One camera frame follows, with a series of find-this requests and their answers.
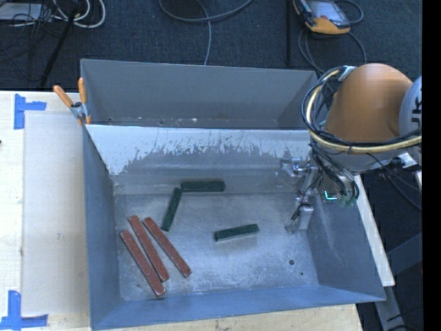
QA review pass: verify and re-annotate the grey metal bin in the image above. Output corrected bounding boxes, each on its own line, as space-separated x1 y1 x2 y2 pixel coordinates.
79 59 387 331

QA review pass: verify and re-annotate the red-brown flat block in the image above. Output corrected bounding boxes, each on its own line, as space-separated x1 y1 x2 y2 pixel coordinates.
119 230 167 299
127 214 171 283
142 217 193 279

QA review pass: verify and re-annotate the black cylinder on white bracket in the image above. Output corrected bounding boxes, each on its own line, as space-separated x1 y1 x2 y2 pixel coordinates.
380 152 422 188

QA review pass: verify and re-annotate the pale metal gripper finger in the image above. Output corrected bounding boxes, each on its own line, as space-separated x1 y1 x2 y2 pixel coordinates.
285 203 315 234
279 157 313 181

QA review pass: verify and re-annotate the dark green flat block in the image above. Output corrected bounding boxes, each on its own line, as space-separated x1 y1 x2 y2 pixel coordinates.
213 223 260 243
180 180 226 193
160 187 183 233

